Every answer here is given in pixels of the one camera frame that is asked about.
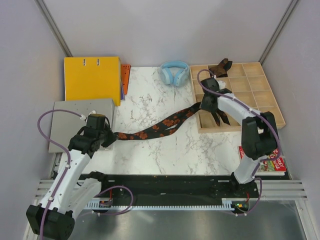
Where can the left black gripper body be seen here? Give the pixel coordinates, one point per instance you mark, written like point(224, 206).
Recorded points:
point(105, 127)

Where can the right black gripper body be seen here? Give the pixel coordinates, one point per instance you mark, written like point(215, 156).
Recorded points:
point(204, 105)

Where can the black orange floral tie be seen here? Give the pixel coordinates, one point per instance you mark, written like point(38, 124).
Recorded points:
point(166, 127)

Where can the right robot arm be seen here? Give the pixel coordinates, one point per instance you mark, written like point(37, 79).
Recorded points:
point(259, 134)

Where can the brown rolled tie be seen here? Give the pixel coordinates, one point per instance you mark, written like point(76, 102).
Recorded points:
point(221, 70)

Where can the purple notebook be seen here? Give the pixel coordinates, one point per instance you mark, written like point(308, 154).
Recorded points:
point(122, 94)

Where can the wooden compartment tray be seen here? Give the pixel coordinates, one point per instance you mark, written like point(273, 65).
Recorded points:
point(250, 85)

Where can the light blue headphones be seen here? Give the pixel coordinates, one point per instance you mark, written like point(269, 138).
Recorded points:
point(174, 73)

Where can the orange perforated board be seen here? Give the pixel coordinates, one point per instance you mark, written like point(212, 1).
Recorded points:
point(125, 76)

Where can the red treehouse book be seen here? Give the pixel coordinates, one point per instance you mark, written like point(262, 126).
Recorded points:
point(266, 165)

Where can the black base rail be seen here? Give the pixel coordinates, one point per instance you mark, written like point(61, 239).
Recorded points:
point(172, 190)

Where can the yellow ring binder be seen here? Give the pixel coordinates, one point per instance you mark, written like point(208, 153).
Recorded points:
point(90, 78)

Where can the white cable duct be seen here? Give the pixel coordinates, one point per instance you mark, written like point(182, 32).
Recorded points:
point(98, 205)

